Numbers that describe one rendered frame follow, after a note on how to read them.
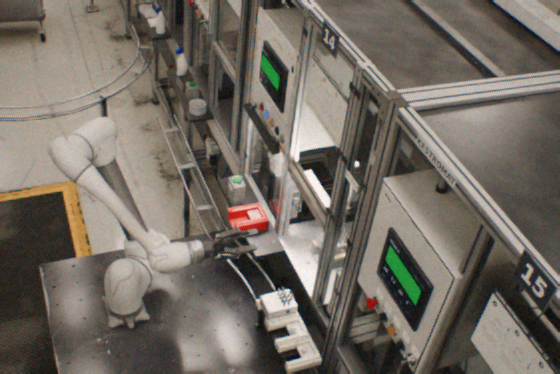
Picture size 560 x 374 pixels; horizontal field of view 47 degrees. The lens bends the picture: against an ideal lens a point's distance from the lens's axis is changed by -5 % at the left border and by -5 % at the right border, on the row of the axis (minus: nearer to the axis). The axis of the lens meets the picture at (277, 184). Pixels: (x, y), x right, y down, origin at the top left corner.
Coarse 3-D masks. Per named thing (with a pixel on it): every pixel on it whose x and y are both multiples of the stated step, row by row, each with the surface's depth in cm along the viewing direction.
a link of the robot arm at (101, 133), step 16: (80, 128) 261; (96, 128) 262; (112, 128) 268; (96, 144) 260; (112, 144) 268; (96, 160) 265; (112, 160) 269; (112, 176) 271; (128, 192) 279; (128, 208) 279; (144, 224) 288; (128, 240) 288; (128, 256) 288; (144, 256) 286
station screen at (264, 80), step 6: (264, 54) 272; (270, 60) 267; (276, 66) 262; (264, 72) 275; (276, 72) 263; (264, 78) 277; (264, 84) 278; (270, 84) 271; (270, 90) 273; (276, 90) 266; (270, 96) 274; (276, 96) 267; (276, 102) 269
